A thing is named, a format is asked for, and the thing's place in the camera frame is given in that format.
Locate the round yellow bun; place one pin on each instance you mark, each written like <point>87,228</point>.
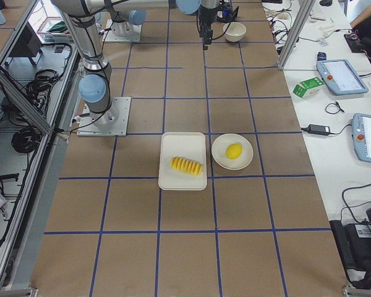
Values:
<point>233,151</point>

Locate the black power adapter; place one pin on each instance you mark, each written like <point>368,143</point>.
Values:
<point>318,130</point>

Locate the lower teach pendant tablet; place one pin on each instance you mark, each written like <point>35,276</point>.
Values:
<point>361,135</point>

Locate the teach pendant tablet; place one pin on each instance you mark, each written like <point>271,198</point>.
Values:
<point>361,135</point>
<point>340,77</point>

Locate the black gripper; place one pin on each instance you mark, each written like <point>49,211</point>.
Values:
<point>206,18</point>

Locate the green white carton box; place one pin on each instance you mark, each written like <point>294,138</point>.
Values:
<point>308,87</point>

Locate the white round plate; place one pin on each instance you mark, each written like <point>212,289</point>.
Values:
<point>219,147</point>

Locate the white rectangular tray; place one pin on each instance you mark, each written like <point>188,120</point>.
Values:
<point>189,145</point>

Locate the upper teach pendant tablet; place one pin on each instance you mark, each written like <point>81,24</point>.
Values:
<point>340,77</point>

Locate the aluminium frame post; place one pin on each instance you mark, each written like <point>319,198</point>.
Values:
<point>295,31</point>

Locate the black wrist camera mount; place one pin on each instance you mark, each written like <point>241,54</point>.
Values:
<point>227,12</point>

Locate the yellow ridged bread roll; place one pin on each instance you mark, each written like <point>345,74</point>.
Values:
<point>185,165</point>

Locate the cream ceramic bowl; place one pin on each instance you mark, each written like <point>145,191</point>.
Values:
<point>234,31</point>

